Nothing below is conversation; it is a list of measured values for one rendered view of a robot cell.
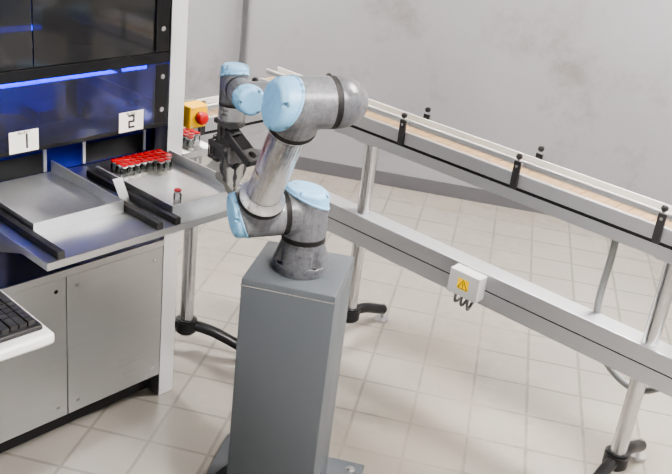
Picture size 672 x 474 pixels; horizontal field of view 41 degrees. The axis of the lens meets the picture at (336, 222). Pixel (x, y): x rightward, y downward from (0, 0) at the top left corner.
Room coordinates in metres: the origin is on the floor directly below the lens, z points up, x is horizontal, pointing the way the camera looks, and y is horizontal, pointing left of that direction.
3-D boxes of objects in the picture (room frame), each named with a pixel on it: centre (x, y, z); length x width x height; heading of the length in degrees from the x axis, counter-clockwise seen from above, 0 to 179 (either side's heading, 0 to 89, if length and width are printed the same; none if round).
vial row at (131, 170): (2.40, 0.56, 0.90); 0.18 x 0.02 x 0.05; 141
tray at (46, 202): (2.14, 0.77, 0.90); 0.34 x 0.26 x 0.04; 51
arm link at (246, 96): (2.21, 0.25, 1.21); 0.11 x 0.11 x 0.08; 26
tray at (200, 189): (2.33, 0.48, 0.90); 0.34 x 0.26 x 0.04; 51
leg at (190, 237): (2.86, 0.51, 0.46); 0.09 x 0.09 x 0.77; 51
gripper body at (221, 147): (2.29, 0.32, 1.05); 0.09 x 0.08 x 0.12; 51
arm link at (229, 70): (2.29, 0.31, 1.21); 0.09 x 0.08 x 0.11; 26
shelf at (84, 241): (2.22, 0.61, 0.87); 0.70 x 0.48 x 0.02; 141
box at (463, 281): (2.71, -0.47, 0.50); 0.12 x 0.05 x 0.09; 51
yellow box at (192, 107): (2.67, 0.49, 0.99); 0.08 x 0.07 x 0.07; 51
